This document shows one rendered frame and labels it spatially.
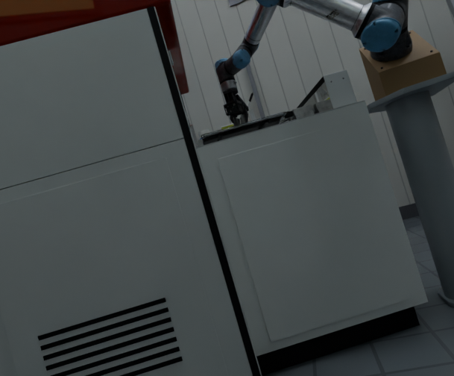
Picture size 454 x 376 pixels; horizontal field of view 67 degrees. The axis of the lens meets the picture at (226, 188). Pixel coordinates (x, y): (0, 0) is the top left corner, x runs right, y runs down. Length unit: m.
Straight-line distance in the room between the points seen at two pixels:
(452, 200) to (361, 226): 0.37
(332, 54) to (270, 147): 2.58
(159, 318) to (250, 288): 0.34
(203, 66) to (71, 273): 3.07
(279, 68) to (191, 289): 2.96
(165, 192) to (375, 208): 0.73
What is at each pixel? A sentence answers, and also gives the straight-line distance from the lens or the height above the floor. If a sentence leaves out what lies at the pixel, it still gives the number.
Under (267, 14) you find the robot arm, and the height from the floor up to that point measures 1.31.
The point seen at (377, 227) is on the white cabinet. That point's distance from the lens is 1.32.
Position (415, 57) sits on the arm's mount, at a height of 0.93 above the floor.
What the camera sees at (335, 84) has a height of 0.91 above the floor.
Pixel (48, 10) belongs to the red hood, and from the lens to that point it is 1.24.
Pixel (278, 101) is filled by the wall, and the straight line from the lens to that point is 3.61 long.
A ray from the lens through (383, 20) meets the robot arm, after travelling 1.35.
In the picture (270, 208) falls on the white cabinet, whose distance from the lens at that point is 1.21.
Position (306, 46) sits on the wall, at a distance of 3.75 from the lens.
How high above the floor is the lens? 0.60
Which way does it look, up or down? 3 degrees up
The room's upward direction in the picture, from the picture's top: 16 degrees counter-clockwise
